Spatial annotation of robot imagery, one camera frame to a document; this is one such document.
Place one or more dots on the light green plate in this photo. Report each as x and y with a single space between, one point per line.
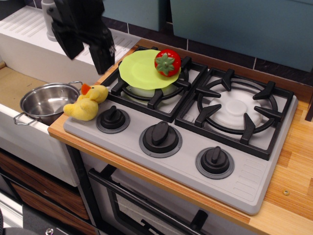
138 70

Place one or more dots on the black stove knob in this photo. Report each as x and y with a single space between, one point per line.
160 140
215 163
113 120

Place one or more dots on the white toy sink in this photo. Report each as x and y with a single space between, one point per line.
31 59

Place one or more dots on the black right stove knob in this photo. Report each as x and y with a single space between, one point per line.
215 163

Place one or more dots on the yellow stuffed duck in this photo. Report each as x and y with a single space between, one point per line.
86 106

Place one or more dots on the black left stove knob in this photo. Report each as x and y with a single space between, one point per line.
113 120

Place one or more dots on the grey toy faucet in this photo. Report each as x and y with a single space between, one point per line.
48 5

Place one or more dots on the red toy strawberry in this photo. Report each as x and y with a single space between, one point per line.
167 62

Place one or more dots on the stainless steel pot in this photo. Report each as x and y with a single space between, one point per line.
45 103

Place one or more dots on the teal wall cabinet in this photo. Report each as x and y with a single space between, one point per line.
279 31
150 14

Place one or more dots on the wooden drawer front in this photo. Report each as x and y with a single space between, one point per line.
46 194

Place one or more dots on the toy oven door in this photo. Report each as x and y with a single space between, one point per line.
143 217

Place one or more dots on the teal wall cabinet right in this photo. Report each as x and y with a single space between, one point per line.
279 31

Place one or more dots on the black left burner grate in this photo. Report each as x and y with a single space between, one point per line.
158 104

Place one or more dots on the black middle stove knob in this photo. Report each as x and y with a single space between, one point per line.
160 140

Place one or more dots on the black burner grate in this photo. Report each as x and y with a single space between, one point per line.
158 104
236 111

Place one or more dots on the black oven door handle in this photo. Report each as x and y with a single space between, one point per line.
147 205

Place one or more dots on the black right burner grate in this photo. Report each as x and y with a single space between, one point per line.
236 111

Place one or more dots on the teal wall cabinet left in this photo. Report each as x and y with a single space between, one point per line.
150 14

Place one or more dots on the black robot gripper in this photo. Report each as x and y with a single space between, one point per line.
80 21

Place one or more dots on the grey toy stove top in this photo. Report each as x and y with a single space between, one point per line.
244 189

